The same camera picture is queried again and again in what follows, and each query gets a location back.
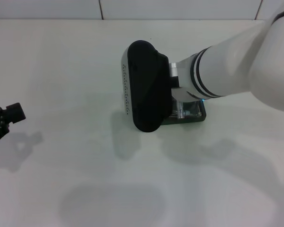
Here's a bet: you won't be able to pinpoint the clear white glasses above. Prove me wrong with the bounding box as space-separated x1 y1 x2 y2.
170 101 203 119

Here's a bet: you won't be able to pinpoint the green glasses case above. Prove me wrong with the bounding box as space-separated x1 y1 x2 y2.
160 99 207 125

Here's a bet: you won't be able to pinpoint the right gripper silver plug post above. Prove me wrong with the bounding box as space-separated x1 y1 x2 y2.
176 100 186 119

